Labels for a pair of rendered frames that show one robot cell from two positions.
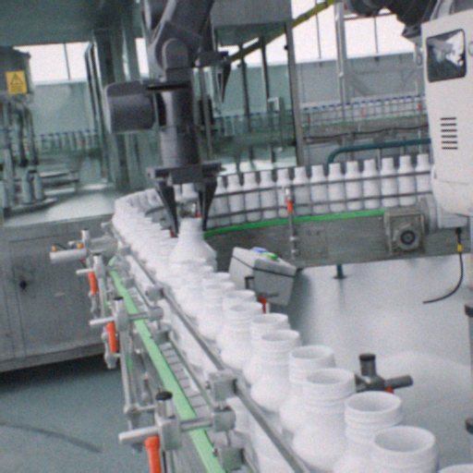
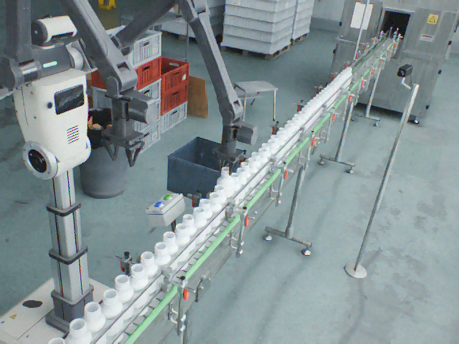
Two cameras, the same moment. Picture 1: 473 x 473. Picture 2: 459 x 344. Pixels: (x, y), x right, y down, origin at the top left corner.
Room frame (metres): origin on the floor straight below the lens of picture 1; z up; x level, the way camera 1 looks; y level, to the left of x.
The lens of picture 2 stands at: (2.27, 0.98, 2.02)
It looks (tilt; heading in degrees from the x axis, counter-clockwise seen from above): 30 degrees down; 217
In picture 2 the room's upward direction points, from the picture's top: 6 degrees clockwise
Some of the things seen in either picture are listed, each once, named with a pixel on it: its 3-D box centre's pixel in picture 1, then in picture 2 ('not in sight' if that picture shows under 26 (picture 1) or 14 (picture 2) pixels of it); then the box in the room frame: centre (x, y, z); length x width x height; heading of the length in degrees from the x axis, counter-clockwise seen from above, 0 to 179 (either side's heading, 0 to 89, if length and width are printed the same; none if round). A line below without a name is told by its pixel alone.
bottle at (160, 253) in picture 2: (148, 261); (160, 266); (1.55, 0.21, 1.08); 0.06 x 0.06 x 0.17
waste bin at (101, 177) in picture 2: not in sight; (103, 154); (0.40, -1.74, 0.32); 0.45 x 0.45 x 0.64
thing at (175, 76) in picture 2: not in sight; (160, 74); (-0.93, -2.53, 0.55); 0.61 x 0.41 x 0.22; 17
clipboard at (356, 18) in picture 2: not in sight; (361, 15); (-3.29, -1.44, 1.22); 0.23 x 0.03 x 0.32; 104
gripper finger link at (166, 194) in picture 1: (182, 201); (228, 163); (1.10, 0.09, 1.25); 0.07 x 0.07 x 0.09; 14
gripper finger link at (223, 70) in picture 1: (212, 79); (117, 147); (1.56, 0.03, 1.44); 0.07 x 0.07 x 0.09; 14
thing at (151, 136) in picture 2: not in sight; (128, 135); (-0.27, -2.26, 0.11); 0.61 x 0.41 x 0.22; 20
